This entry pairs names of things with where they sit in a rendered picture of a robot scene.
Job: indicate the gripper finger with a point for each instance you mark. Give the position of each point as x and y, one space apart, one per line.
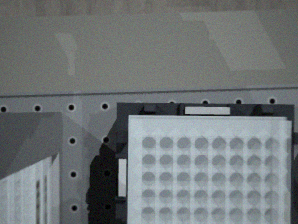
116 221

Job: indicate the grey perforated base plate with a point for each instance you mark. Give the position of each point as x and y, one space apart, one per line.
89 125

